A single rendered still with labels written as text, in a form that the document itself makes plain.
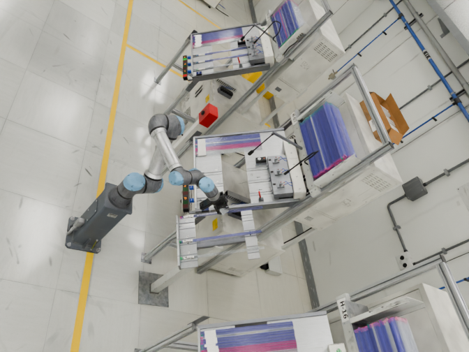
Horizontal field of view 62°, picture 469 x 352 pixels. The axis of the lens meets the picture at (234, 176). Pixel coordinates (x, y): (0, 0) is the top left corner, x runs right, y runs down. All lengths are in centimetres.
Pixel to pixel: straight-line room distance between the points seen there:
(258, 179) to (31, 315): 166
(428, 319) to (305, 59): 238
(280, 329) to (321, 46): 239
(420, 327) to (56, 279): 214
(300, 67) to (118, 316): 254
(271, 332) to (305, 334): 18
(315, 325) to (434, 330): 58
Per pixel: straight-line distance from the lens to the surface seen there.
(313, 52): 365
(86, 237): 288
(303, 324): 229
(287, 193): 263
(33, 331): 271
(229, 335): 227
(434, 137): 408
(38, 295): 277
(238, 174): 334
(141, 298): 302
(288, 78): 376
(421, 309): 218
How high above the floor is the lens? 251
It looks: 35 degrees down
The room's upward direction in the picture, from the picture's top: 50 degrees clockwise
